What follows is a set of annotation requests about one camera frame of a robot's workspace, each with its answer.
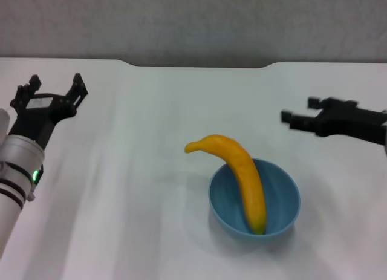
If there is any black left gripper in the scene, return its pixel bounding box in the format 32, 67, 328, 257
8, 73, 89, 150

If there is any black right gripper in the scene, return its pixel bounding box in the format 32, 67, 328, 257
280, 96, 387, 148

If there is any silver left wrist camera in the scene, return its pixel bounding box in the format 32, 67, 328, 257
0, 109, 11, 136

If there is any yellow banana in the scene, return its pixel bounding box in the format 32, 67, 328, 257
184, 134, 267, 235

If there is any left wrist cable with plug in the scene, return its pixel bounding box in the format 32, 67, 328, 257
27, 183, 39, 202

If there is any blue plastic bowl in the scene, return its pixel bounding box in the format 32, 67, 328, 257
207, 158, 301, 241

